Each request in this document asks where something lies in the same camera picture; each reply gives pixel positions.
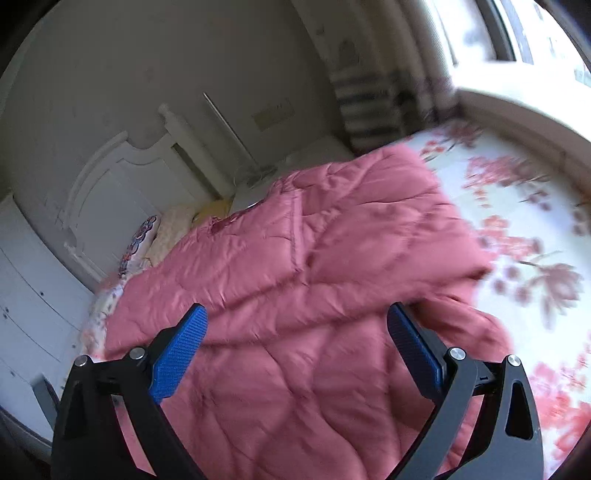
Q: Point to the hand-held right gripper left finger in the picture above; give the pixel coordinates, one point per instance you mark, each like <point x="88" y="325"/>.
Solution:
<point x="180" y="355"/>

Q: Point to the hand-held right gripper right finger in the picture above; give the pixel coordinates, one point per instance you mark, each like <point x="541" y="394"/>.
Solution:
<point x="415" y="350"/>

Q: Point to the pink quilted comforter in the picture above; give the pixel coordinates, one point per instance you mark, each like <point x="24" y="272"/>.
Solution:
<point x="300" y="277"/>

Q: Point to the floral patterned pillow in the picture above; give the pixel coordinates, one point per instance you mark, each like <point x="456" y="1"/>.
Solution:
<point x="138" y="240"/>

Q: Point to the cream pillow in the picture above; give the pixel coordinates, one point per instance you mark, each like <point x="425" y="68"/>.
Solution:
<point x="173" y="226"/>

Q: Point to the yellow floral sheet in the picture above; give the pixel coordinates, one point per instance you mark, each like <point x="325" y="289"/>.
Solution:
<point x="214" y="210"/>

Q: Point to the floral bed sheet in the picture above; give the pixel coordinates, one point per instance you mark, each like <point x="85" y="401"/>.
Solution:
<point x="508" y="221"/>

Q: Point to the white wardrobe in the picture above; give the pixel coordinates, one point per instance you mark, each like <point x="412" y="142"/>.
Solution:
<point x="27" y="300"/>

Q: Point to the white bed headboard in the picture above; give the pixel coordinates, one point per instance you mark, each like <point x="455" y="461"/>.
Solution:
<point x="115" y="198"/>

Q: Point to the white bedside table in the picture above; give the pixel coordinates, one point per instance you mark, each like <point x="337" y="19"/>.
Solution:
<point x="318" y="150"/>

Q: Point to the thin metal pole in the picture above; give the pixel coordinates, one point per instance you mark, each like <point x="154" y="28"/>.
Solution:
<point x="231" y="134"/>

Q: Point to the striped curtain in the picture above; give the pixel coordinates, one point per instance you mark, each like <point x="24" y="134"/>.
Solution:
<point x="364" y="106"/>

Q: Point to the window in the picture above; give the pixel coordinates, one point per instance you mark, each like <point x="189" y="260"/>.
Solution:
<point x="531" y="37"/>

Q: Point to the wall socket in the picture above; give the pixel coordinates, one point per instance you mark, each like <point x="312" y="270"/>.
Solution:
<point x="272" y="115"/>

